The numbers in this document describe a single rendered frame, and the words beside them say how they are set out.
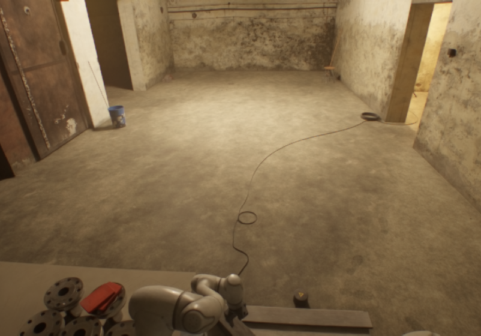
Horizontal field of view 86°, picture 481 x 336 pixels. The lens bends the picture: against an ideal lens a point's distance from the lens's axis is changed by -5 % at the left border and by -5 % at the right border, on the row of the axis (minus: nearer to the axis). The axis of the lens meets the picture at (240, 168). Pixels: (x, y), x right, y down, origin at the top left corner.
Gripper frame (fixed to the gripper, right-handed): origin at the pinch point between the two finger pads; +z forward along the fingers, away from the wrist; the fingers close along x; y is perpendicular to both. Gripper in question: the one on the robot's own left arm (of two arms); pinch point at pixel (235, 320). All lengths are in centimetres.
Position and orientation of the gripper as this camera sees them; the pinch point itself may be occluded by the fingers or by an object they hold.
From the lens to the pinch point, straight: 186.4
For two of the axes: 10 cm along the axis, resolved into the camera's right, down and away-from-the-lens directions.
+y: -6.7, -3.5, 6.5
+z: 0.2, 8.7, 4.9
